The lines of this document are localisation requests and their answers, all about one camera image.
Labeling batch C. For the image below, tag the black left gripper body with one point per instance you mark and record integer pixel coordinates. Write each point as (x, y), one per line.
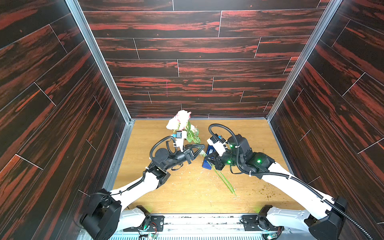
(175, 159)

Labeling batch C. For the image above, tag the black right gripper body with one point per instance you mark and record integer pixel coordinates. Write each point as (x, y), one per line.
(219, 157)

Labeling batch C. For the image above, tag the pink artificial flower bouquet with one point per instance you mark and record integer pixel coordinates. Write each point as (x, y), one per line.
(180, 123)

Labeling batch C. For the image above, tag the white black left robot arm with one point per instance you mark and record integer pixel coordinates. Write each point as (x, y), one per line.
(105, 213)

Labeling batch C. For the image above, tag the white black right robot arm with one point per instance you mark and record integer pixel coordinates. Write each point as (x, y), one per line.
(323, 216)

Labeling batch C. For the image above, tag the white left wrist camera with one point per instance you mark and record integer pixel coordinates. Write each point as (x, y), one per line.
(180, 136)

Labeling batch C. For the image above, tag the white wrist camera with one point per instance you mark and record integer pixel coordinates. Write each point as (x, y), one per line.
(219, 144)
(180, 136)

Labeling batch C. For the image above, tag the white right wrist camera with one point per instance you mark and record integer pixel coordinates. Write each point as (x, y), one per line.
(219, 144)

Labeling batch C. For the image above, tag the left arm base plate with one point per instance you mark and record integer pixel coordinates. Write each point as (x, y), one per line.
(152, 224)

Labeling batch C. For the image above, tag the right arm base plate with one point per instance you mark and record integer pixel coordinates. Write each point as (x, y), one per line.
(254, 223)

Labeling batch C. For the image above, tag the aluminium front rail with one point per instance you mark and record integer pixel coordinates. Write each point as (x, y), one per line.
(209, 227)

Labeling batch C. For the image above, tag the aluminium right corner post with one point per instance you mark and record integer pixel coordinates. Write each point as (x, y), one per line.
(319, 29)

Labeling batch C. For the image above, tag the aluminium corner post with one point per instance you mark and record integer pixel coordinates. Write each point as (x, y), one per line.
(319, 29)
(91, 42)

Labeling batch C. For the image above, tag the aluminium left corner post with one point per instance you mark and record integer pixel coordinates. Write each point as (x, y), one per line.
(91, 42)

